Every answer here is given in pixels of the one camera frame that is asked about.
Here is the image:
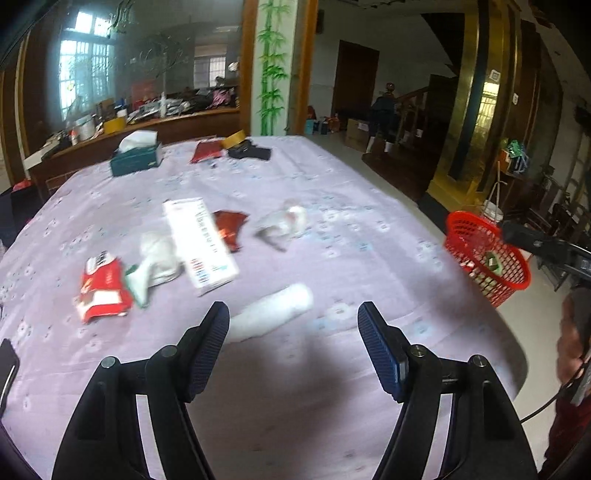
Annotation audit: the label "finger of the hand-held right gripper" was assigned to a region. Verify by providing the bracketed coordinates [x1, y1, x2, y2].
[502, 220, 578, 268]

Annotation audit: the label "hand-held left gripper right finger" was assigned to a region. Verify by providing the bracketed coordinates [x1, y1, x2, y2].
[358, 301, 539, 480]

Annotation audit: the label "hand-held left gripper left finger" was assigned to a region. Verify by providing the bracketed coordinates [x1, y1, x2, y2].
[52, 301, 230, 480]

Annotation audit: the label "red plastic basket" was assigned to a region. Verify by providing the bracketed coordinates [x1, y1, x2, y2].
[444, 211, 532, 308]

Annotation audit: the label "white cloth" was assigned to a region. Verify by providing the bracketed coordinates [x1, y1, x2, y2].
[229, 282, 315, 343]

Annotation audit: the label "long white barcoded box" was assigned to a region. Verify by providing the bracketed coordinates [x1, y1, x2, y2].
[163, 198, 239, 297]

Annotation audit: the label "red white torn box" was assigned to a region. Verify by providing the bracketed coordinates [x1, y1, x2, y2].
[76, 251, 134, 325]

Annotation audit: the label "red foil wrapper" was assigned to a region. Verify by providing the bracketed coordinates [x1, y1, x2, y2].
[212, 210, 250, 253]

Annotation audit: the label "white plastic packet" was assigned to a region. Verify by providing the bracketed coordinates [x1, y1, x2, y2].
[255, 199, 308, 252]

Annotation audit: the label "person's right hand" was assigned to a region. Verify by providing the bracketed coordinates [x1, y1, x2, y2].
[556, 318, 590, 385]

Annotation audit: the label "green and blue bags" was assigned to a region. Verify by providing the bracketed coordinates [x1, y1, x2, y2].
[503, 138, 529, 174]

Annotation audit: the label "wooden staircase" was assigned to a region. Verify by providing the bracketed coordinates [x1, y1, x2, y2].
[362, 74, 462, 199]

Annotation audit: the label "golden pillar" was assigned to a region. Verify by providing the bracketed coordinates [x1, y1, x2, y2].
[427, 0, 522, 208]

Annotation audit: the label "floral purple tablecloth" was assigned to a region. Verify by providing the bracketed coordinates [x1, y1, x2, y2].
[0, 135, 529, 480]

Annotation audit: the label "red packet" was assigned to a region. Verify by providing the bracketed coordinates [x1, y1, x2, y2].
[190, 140, 223, 164]

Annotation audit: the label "black smartphone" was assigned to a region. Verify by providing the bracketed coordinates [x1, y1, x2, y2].
[0, 339, 20, 414]

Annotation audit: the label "green tissue box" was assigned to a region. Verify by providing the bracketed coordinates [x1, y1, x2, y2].
[109, 130, 163, 177]

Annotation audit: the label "black wallet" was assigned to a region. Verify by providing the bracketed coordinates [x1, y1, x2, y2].
[228, 142, 272, 161]

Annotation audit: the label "cardboard box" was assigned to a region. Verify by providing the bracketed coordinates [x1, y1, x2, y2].
[345, 119, 372, 153]

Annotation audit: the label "wooden side cabinet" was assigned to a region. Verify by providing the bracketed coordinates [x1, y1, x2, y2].
[23, 88, 241, 185]

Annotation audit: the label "pile of gift boxes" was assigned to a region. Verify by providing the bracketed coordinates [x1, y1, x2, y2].
[305, 106, 345, 136]

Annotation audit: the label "dark blue chair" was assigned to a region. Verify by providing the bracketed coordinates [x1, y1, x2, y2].
[0, 187, 44, 245]

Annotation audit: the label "brown wooden door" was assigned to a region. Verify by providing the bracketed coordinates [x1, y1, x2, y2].
[332, 40, 380, 134]

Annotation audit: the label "bamboo painted pillar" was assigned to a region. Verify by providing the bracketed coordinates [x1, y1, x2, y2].
[252, 0, 301, 137]

